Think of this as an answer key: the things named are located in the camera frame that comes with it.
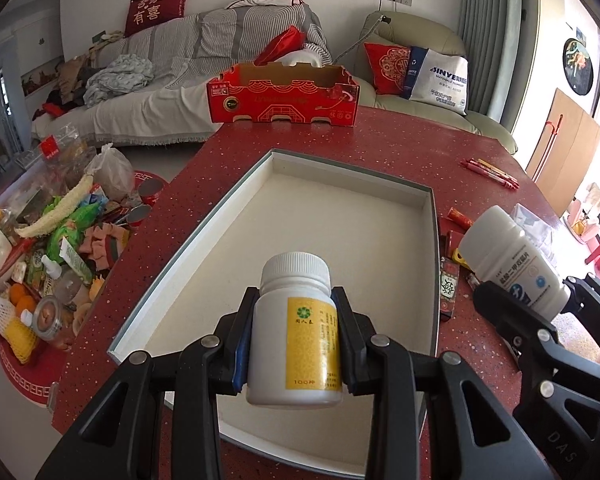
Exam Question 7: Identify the thin red rod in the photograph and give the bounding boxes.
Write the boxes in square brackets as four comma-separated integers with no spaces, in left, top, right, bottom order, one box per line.
[535,115,564,181]

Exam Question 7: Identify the grey striped sofa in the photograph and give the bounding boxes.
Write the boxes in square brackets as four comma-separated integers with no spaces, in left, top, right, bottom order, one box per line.
[30,0,333,148]

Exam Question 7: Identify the beige armchair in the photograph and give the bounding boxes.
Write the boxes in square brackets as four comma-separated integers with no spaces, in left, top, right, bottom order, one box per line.
[352,10,518,153]

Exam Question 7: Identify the framed landscape picture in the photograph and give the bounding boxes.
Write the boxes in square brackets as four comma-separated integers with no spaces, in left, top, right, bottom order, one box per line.
[21,57,63,97]

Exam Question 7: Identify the red embroidered pillow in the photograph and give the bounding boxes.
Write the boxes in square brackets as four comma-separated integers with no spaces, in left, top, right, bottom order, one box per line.
[124,0,191,37]

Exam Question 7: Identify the grey box white lining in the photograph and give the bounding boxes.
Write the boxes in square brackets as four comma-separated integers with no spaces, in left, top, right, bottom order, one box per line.
[107,147,440,480]

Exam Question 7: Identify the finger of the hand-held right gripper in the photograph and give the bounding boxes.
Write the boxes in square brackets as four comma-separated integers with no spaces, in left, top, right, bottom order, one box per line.
[560,272,600,361]
[472,280,600,480]

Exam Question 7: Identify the white bottle yellow label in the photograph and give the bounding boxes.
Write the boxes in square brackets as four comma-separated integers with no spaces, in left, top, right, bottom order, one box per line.
[245,252,343,408]

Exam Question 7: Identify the brown cardboard board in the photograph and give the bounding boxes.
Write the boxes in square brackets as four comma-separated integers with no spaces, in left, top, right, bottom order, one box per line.
[526,87,600,216]

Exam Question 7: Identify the grey pleated curtain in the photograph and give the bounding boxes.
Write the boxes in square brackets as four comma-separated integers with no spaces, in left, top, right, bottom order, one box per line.
[457,0,536,116]

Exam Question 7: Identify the red flat box far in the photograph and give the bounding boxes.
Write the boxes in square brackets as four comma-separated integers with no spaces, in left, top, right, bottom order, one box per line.
[439,257,462,321]

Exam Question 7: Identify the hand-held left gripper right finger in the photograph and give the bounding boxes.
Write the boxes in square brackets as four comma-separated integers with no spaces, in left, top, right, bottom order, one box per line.
[332,287,556,480]

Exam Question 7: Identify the round black wall plate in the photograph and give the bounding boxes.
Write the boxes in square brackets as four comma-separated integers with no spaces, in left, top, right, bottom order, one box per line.
[562,37,594,96]

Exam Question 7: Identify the pile of clothes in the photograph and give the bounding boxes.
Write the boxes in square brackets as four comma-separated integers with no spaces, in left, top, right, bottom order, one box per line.
[30,30,126,121]

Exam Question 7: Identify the grey crumpled blanket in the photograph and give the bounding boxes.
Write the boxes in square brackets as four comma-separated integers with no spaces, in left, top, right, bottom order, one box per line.
[84,54,154,107]

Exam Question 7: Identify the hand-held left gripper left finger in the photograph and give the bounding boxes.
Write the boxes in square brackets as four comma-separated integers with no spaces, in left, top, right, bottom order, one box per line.
[35,287,258,480]

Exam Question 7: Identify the clear plastic container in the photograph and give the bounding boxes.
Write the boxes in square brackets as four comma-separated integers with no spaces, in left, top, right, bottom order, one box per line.
[510,204,557,261]

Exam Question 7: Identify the white bottle blue label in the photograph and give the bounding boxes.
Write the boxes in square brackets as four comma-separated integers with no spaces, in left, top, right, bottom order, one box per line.
[458,205,571,321]

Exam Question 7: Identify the red cardboard box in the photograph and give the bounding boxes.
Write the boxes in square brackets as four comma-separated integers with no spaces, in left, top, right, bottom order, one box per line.
[206,62,361,128]

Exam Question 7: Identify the red cloth bag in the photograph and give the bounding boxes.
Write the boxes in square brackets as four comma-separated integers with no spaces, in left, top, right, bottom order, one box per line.
[252,25,307,66]

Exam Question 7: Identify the red patterned cushion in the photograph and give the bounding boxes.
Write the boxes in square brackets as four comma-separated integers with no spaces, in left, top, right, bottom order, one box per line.
[362,42,413,96]

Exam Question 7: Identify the white and blue tote bag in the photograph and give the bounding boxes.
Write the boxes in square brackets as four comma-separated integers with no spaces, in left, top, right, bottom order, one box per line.
[400,46,470,117]

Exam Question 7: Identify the grey cable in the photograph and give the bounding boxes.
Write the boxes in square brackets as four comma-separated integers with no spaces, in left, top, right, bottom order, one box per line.
[332,12,387,64]

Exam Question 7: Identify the red pen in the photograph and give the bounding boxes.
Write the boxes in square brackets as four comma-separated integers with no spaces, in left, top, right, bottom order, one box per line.
[461,160,503,182]
[472,160,520,189]

